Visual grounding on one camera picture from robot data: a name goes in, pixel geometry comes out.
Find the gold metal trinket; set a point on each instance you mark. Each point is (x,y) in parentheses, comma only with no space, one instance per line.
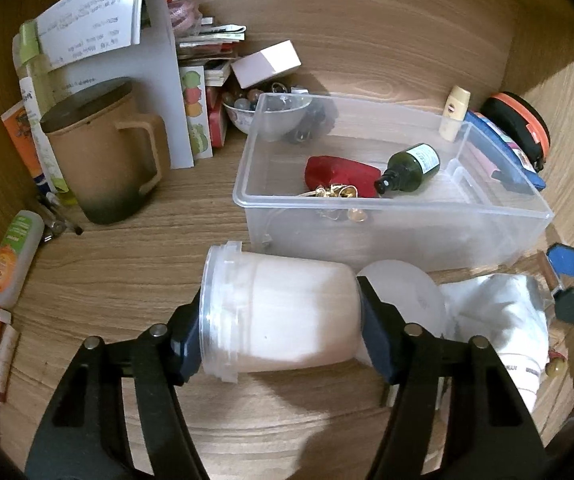
(334,191)

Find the translucent round jar lid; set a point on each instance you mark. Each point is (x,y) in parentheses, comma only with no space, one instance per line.
(407,290)

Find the green glass bottle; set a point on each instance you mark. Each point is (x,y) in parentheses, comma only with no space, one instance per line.
(412,165)

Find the white paper booklet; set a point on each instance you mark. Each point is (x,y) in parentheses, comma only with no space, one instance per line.
(92,20)

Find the red pouch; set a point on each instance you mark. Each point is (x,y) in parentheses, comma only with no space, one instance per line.
(332,172)

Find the white ceramic bowl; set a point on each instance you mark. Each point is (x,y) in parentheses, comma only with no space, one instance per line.
(239,117)

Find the white cloth pouch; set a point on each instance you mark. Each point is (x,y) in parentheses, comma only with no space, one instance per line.
(497,320)

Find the pile of glass beads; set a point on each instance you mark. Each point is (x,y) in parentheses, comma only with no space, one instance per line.
(242,102)

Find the pink and white box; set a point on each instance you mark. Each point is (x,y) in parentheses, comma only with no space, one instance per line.
(267,62)

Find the fruit print carton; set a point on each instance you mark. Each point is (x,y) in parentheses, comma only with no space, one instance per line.
(194,110)

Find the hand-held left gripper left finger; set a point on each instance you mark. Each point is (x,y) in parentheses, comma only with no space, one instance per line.
(187,345)

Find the small olive bead charm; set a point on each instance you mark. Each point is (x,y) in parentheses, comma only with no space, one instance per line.
(557,366)

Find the black and orange round case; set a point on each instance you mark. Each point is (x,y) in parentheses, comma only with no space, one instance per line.
(522,120)

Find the white plastic jar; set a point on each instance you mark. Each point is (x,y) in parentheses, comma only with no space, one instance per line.
(292,310)

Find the white bottle with orange label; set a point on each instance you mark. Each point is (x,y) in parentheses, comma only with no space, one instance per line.
(9,260)

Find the pink wrapped roll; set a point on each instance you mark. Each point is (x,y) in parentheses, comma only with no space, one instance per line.
(184,10)

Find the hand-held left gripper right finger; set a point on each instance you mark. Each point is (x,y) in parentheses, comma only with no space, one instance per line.
(374,340)

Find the clear plastic storage box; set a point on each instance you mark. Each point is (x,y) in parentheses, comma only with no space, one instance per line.
(392,235)

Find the orange printed tube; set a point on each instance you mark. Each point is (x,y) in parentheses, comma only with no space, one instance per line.
(22,135)

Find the brown mug with lid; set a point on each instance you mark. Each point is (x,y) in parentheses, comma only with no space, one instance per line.
(102,170)

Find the cream lip balm bottle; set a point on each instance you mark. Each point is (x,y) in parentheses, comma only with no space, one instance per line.
(454,115)

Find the stack of booklets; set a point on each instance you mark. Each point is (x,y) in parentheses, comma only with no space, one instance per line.
(207,42)

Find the red booklet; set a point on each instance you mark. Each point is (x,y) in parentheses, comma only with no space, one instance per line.
(217,125)

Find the green-capped spray bottle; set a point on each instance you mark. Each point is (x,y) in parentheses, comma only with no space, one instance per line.
(29,42)

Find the blue pencil case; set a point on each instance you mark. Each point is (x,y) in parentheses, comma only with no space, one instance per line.
(517,170)

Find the wooden desktop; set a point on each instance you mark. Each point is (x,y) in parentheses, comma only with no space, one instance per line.
(142,270)

